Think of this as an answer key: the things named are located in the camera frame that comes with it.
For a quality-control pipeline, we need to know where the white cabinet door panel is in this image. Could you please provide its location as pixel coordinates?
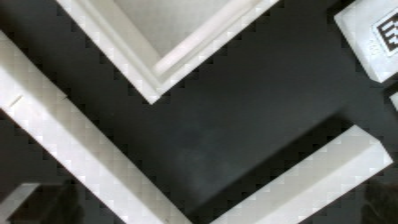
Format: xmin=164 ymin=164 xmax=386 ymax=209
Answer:
xmin=334 ymin=0 xmax=398 ymax=83

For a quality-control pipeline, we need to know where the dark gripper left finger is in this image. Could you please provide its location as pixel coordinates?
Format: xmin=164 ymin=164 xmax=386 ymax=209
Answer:
xmin=0 ymin=183 xmax=84 ymax=224

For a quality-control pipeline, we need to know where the white U-shaped fence frame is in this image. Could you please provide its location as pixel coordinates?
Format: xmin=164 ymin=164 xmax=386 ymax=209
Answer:
xmin=0 ymin=32 xmax=393 ymax=224

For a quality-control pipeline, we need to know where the white cabinet body box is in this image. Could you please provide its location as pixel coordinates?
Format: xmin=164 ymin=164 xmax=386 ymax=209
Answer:
xmin=55 ymin=0 xmax=281 ymax=102

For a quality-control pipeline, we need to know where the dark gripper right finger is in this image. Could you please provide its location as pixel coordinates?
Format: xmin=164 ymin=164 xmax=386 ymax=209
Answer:
xmin=361 ymin=181 xmax=398 ymax=224

